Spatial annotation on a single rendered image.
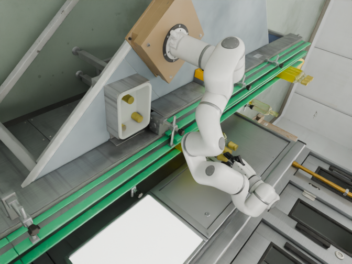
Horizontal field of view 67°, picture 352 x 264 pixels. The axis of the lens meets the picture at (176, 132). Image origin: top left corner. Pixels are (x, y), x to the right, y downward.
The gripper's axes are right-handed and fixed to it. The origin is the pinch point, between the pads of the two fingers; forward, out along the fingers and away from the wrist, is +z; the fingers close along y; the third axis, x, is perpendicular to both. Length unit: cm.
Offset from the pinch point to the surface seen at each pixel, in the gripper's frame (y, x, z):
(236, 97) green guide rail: 6.1, -36.9, 33.1
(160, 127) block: 10.3, 22.9, 24.0
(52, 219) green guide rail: 2, 76, 6
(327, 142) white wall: -304, -555, 122
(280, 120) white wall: -305, -518, 239
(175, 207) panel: -13.2, 29.3, -3.0
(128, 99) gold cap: 26, 37, 28
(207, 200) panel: -13.7, 14.4, -6.9
